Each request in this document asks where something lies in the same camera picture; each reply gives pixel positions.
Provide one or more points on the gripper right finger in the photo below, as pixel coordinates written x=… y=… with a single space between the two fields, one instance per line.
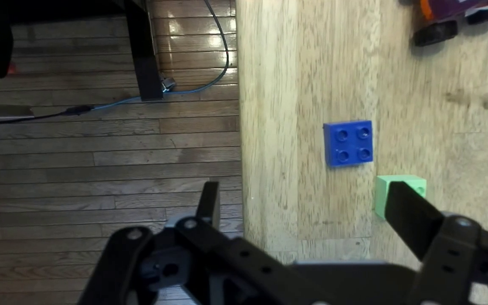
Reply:
x=434 y=237

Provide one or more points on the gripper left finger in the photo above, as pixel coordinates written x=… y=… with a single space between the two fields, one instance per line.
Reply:
x=210 y=250

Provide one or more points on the green block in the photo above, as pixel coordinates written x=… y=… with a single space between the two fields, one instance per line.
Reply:
x=380 y=195

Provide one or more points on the blue lego block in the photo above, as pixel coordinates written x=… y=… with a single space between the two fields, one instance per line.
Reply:
x=348 y=143

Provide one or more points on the purple toy car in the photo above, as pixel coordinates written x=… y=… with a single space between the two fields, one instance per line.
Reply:
x=447 y=17

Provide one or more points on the black table leg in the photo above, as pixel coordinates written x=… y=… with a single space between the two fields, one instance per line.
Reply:
x=143 y=51

